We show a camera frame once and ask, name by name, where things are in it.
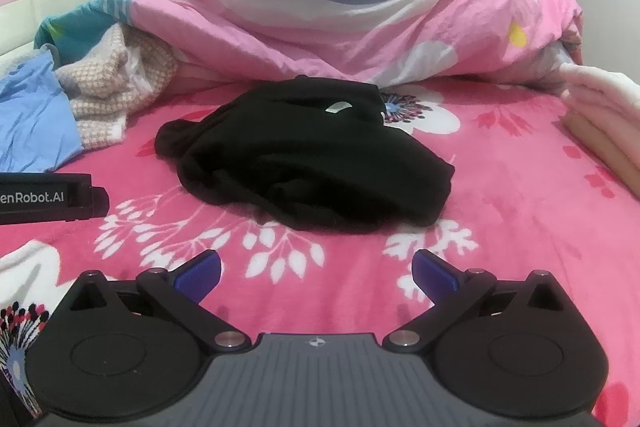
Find black pants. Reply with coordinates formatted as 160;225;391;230
155;76;456;235

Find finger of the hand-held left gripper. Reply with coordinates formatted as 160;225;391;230
92;187;110;218

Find beige checked knit sweater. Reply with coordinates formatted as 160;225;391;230
54;24;180;148

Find white padded headboard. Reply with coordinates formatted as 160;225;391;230
0;0;108;72

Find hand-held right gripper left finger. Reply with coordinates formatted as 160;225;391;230
54;251;251;353

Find light blue garment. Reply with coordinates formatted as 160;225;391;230
0;49;85;174

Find pink floral bed sheet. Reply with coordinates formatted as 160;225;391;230
0;77;640;427

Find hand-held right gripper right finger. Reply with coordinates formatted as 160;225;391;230
384;249;580;353

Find pink floral duvet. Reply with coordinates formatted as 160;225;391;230
34;0;585;95

